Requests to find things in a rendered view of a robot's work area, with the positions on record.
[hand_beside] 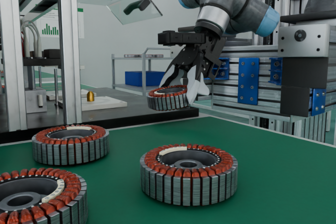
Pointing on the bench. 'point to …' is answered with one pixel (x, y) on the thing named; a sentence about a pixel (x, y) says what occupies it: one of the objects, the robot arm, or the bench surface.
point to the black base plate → (93, 115)
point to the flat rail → (42, 7)
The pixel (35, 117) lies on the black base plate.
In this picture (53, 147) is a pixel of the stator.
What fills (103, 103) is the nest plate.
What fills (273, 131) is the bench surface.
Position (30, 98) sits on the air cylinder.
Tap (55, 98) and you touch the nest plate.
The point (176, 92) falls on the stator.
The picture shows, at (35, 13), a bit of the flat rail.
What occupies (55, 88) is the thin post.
